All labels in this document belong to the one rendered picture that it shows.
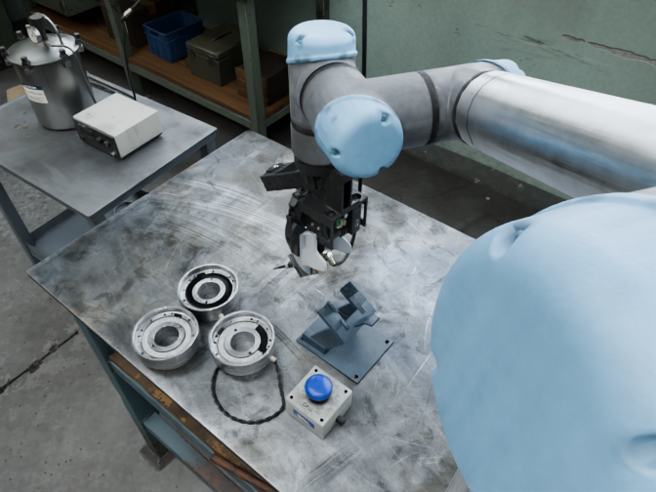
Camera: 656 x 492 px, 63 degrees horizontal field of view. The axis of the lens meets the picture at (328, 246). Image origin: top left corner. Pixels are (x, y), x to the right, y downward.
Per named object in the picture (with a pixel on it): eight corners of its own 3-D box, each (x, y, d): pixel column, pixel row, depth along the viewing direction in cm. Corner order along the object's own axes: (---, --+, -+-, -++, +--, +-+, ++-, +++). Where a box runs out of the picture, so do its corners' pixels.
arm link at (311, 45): (296, 48, 52) (276, 19, 58) (299, 144, 60) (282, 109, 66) (371, 40, 54) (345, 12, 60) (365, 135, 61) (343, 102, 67)
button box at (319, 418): (286, 413, 80) (284, 397, 76) (315, 380, 84) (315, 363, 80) (328, 445, 76) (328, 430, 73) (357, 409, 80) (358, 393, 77)
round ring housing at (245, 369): (199, 363, 86) (194, 348, 83) (236, 316, 92) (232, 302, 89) (254, 390, 82) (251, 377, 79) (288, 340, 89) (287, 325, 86)
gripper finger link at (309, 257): (317, 297, 77) (322, 247, 71) (289, 277, 80) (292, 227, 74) (332, 287, 79) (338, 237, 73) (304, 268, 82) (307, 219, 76)
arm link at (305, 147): (277, 122, 64) (324, 99, 68) (279, 154, 67) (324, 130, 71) (322, 144, 60) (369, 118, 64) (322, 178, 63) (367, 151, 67)
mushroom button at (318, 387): (300, 403, 78) (298, 386, 75) (316, 384, 80) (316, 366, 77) (320, 419, 77) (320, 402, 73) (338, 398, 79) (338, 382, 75)
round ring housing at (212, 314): (174, 292, 96) (169, 276, 93) (227, 270, 100) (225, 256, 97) (192, 334, 90) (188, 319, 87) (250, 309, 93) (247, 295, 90)
